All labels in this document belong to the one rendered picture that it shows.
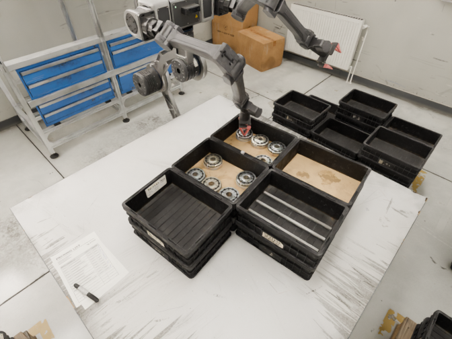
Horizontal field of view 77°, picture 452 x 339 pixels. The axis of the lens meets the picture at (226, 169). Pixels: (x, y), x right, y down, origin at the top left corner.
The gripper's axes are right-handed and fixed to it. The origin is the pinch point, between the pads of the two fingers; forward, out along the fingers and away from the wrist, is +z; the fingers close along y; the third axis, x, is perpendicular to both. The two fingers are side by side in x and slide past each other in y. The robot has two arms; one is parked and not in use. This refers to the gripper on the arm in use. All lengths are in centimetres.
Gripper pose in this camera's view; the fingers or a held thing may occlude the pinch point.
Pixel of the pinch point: (244, 130)
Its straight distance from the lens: 171.9
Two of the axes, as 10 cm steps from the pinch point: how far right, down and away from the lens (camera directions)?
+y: 0.1, -7.1, 7.0
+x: -10.0, 0.0, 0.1
